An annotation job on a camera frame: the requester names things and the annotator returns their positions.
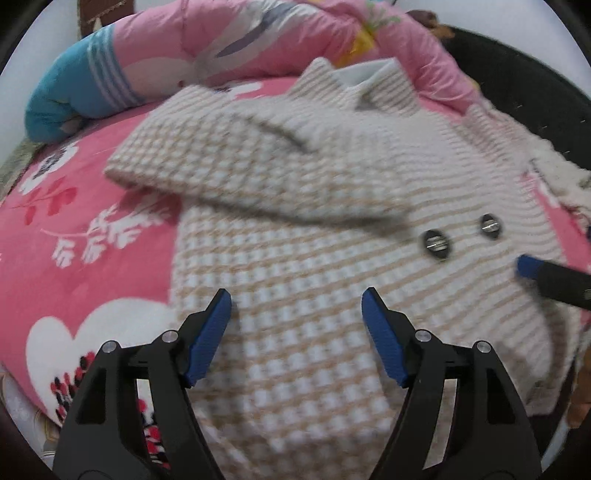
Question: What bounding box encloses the beige patterned bedsheet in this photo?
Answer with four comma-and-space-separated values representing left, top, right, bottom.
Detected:
0, 364, 65, 467

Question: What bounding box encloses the person's right hand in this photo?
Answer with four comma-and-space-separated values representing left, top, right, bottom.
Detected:
567, 344, 591, 428

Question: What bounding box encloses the pink printed quilt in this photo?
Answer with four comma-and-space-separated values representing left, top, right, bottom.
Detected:
25, 0, 490, 139

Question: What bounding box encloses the beige white checked coat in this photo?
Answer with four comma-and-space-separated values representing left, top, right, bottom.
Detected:
104, 58, 587, 480

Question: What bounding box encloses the cream fleece cloth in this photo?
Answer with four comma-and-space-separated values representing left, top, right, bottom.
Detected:
526, 138, 591, 213

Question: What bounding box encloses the brown cloth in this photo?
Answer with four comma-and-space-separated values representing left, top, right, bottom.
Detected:
409, 9, 455, 40

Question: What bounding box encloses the pink floral blanket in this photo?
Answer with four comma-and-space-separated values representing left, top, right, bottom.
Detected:
0, 74, 591, 430

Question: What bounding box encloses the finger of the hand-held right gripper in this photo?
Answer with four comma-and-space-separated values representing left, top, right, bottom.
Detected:
516, 254, 591, 312

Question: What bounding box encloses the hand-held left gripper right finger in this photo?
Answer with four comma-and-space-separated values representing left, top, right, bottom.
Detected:
361, 286, 542, 480

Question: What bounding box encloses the dark sofa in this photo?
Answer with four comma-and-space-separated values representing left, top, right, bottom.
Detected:
438, 23, 591, 185

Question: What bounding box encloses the brown headboard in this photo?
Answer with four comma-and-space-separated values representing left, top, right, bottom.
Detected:
76, 0, 139, 40

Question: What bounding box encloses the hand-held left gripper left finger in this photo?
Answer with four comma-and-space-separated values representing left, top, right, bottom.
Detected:
52, 288, 232, 480

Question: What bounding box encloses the green patterned mat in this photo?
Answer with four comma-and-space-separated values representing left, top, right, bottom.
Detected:
0, 141, 42, 204

